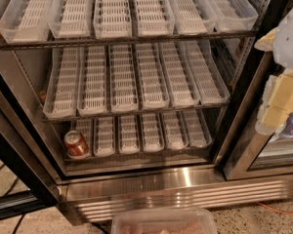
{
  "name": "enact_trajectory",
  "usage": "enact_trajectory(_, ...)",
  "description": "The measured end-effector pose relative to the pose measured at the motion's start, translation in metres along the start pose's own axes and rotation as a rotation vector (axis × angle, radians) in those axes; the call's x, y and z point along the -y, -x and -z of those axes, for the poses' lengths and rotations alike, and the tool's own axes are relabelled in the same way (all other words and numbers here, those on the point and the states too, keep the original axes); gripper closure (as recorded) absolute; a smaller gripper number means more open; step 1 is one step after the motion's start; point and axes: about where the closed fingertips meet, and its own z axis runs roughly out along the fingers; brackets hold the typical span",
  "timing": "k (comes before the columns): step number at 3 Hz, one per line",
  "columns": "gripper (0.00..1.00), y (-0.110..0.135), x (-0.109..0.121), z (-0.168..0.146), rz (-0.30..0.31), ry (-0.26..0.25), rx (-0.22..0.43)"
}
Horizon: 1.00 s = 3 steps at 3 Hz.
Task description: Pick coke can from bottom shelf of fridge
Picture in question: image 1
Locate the red coke can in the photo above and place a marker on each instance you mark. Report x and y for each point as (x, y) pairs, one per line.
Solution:
(76, 144)

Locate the shelf tray four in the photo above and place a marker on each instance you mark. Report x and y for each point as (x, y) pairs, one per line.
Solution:
(153, 85)
(151, 133)
(154, 17)

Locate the stainless steel fridge body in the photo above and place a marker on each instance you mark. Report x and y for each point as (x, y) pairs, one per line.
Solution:
(239, 166)

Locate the bottom shelf tray five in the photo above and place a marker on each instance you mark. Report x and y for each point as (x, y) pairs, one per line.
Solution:
(174, 130)

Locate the shelf tray one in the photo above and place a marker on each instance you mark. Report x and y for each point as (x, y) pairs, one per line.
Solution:
(26, 21)
(85, 128)
(63, 85)

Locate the middle shelf tray one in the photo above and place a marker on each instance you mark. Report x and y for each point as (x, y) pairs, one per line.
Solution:
(63, 85)

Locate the top shelf tray six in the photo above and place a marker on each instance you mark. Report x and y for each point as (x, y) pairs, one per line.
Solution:
(234, 15)

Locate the middle shelf tray four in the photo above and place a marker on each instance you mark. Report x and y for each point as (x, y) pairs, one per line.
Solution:
(153, 85)

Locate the shelf tray two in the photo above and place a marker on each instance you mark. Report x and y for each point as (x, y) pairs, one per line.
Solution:
(71, 18)
(92, 90)
(104, 137)

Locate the middle shelf tray five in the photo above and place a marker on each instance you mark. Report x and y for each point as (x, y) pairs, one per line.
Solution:
(181, 87)

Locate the shelf tray six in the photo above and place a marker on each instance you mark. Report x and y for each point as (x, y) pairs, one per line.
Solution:
(205, 72)
(198, 132)
(234, 15)

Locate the clear plastic food container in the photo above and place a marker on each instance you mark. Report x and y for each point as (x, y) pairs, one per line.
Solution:
(164, 221)

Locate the bottom shelf tray six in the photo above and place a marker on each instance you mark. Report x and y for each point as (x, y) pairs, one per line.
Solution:
(198, 132)

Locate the bottom shelf tray one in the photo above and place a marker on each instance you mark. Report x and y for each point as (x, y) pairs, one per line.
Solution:
(85, 128)

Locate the open fridge door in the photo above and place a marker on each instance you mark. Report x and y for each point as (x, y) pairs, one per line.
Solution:
(32, 188)

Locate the top shelf tray three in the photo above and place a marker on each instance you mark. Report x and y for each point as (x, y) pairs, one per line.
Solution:
(112, 19)

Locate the top shelf tray five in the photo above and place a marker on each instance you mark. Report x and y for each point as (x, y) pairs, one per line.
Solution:
(193, 16)

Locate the bottom shelf tray four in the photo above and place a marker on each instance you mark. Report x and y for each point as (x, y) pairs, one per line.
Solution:
(151, 133)

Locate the top shelf tray four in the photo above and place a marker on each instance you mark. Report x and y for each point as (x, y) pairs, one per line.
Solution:
(154, 17)

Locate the top shelf tray one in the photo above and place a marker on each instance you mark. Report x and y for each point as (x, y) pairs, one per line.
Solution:
(26, 21)

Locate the middle shelf tray two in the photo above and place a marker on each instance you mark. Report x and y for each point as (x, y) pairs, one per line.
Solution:
(92, 90)

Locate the middle shelf tray three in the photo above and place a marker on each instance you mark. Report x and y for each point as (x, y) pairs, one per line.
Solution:
(123, 88)

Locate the top shelf tray two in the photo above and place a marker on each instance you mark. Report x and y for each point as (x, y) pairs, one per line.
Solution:
(71, 18)

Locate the middle shelf tray six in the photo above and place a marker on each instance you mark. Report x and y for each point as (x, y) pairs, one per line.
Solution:
(205, 72)

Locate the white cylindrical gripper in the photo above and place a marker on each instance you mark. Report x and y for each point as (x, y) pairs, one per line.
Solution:
(290, 42)

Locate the bottom shelf tray two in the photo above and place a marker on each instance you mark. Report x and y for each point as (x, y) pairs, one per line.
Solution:
(104, 137)

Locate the shelf tray five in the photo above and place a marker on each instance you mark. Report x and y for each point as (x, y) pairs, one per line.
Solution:
(193, 16)
(181, 87)
(174, 130)

